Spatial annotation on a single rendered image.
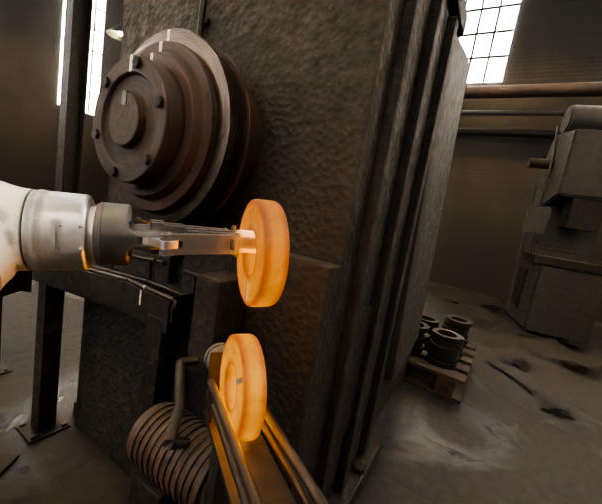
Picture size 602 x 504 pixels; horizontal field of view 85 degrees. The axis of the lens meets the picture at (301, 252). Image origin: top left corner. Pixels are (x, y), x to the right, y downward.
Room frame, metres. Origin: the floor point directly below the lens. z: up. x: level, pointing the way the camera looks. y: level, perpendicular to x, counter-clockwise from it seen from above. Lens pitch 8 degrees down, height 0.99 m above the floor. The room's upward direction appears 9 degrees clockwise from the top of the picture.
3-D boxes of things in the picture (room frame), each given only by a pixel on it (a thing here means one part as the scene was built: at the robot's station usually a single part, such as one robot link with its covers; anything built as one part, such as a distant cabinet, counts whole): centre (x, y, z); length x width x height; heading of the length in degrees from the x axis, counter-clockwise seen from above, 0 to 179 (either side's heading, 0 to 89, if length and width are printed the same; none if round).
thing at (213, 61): (0.87, 0.38, 1.11); 0.47 x 0.06 x 0.47; 60
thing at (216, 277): (0.76, 0.17, 0.68); 0.11 x 0.08 x 0.24; 150
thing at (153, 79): (0.78, 0.43, 1.11); 0.28 x 0.06 x 0.28; 60
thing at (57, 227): (0.37, 0.27, 0.92); 0.09 x 0.06 x 0.09; 25
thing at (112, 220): (0.40, 0.20, 0.92); 0.09 x 0.08 x 0.07; 115
